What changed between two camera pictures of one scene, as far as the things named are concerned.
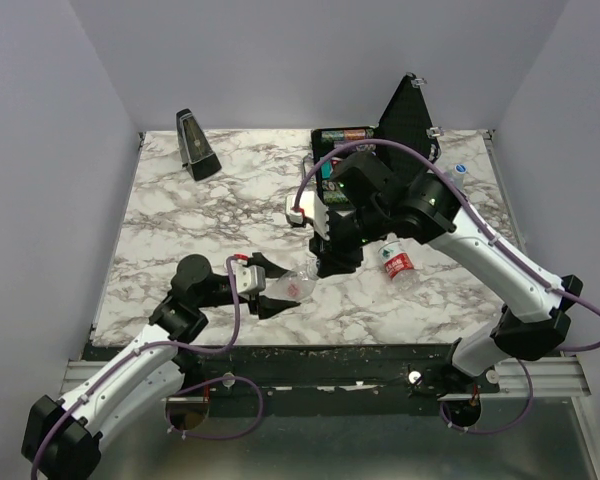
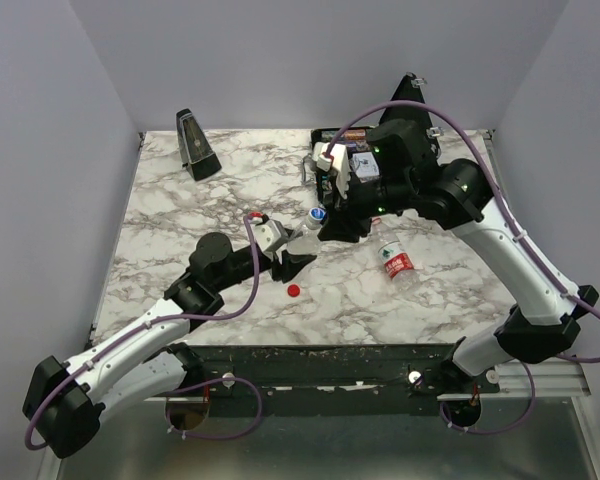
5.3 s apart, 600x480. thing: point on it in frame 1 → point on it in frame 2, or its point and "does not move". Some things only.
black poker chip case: x=404 y=121 does not move
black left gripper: x=266 y=307 → x=292 y=265
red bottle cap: x=293 y=290 does not move
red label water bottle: x=399 y=265 does not move
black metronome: x=194 y=151 does not move
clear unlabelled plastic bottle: x=296 y=283 → x=309 y=242
